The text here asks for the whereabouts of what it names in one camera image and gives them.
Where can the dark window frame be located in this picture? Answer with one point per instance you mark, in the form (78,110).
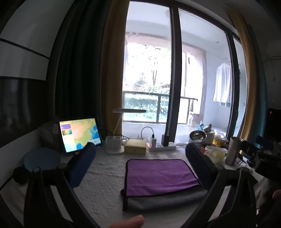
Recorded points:
(174,76)

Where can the teal curtain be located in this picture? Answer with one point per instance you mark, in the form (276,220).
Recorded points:
(260,105)

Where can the person's left hand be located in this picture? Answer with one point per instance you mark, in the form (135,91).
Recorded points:
(129,222)

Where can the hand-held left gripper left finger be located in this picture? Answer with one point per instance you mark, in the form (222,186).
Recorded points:
(82,163)

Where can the tablet computer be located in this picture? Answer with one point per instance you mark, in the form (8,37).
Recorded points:
(80,133)

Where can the white power strip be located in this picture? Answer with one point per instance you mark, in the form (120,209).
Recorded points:
(163,148)

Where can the white hanging shirt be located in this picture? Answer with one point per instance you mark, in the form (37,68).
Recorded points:
(222,85)

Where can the person's right hand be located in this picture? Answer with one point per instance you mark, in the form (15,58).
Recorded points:
(277,195)

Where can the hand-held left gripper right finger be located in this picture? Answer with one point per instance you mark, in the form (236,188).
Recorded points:
(198,163)

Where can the balcony railing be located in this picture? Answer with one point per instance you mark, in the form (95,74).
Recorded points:
(144,103)

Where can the dark curtain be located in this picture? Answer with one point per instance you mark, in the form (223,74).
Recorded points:
(81,72)

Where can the blue round pad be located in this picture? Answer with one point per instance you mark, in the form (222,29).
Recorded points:
(41,159)

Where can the yellow box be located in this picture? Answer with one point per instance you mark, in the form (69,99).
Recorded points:
(135,146)

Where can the balcony drying rack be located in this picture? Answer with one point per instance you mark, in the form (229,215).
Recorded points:
(191,105)

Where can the metal bowl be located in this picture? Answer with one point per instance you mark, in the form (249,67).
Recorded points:
(197,136)

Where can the black round object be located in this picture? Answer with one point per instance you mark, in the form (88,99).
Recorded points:
(20,176)

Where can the black monitor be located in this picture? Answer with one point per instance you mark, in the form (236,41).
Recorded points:
(274,125)

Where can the stainless steel tumbler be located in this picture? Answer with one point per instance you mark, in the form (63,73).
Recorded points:
(232,151)

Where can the yellow curtain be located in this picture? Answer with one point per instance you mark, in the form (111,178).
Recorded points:
(113,76)
(248,83)

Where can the white quilted tablecloth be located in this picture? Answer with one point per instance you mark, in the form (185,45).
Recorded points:
(105,186)

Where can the white desk lamp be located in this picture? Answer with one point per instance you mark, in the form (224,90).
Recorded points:
(114,144)

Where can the yellow container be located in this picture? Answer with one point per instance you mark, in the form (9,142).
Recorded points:
(219,141)

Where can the white cup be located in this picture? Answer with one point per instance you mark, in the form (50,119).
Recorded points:
(210,138)

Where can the grey towel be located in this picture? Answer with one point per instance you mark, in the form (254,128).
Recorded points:
(166,201)

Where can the purple towel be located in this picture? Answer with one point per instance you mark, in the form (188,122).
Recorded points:
(160,175)

